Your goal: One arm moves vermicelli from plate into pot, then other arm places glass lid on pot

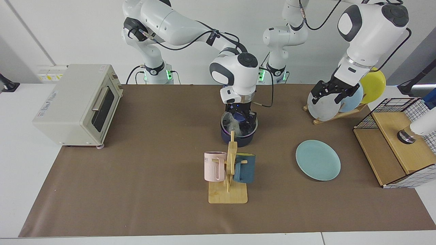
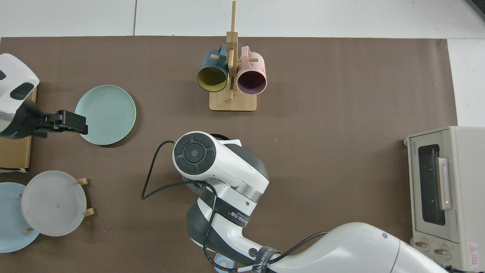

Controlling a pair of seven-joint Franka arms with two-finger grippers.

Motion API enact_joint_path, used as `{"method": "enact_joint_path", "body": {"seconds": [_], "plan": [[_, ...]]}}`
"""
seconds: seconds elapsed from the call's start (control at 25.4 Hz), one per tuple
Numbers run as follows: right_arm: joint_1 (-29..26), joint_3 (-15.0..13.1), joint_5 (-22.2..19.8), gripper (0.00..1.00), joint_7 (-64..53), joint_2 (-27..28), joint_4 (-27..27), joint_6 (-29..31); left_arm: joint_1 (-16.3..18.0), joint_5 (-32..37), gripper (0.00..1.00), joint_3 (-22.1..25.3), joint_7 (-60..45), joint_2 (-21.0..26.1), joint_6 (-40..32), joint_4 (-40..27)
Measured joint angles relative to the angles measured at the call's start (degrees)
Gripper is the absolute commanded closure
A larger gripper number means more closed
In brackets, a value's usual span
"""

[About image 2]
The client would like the pink cup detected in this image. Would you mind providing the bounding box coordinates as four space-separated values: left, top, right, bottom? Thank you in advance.
236 46 268 95

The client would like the wire basket with wooden floor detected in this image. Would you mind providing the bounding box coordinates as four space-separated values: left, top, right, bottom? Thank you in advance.
0 86 37 173

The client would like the wooden plate rack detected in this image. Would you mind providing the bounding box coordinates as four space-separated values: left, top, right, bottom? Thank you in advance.
17 177 95 232

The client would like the black flat object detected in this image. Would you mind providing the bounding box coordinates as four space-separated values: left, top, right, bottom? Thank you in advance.
468 0 485 19

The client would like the pale toaster oven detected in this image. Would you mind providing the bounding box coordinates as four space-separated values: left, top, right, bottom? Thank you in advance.
404 126 485 271

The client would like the small blue round thing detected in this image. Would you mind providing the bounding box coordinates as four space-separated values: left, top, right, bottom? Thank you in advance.
213 254 235 273

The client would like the light blue plate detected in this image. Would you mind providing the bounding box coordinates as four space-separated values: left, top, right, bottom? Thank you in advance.
0 182 40 253

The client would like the wooden cup stand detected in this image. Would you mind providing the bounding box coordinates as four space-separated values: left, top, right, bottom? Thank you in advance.
209 1 257 112

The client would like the dark teal cup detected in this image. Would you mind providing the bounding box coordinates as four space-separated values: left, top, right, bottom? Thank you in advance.
197 44 230 93

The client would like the grey plate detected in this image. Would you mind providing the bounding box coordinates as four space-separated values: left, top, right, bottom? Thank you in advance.
21 170 87 237

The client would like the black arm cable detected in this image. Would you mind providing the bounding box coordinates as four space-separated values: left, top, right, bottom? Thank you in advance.
141 140 216 200

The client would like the teal plate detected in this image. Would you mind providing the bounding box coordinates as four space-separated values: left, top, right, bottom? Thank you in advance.
75 85 137 146

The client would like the brown table cloth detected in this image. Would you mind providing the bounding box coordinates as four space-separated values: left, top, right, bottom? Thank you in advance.
0 36 458 273

